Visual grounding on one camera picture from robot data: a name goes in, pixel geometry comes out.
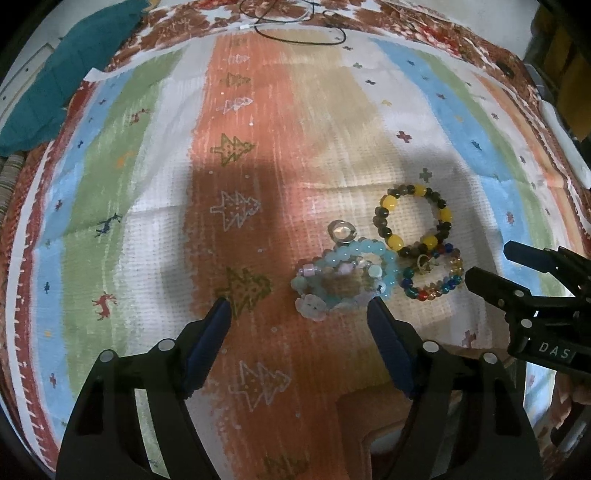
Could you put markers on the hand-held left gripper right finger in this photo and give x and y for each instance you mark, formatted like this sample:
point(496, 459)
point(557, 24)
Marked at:
point(390, 341)

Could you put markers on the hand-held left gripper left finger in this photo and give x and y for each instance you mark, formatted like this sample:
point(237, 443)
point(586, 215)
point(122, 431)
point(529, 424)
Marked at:
point(207, 341)

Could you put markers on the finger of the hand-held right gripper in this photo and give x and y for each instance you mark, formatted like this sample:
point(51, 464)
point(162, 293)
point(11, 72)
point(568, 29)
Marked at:
point(558, 265)
point(498, 288)

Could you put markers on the person's right hand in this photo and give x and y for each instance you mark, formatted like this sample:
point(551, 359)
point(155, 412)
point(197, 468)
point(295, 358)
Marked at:
point(570, 401)

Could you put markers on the small black object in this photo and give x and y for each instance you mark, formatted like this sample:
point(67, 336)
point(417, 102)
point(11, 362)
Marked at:
point(508, 71)

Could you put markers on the striped printed mat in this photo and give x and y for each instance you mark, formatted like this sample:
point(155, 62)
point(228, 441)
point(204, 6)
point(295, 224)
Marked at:
point(277, 138)

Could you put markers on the striped grey cushion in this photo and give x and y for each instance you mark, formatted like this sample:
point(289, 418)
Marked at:
point(9, 175)

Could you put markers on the teal pillow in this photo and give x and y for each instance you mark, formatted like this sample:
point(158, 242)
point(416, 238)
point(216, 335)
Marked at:
point(55, 78)

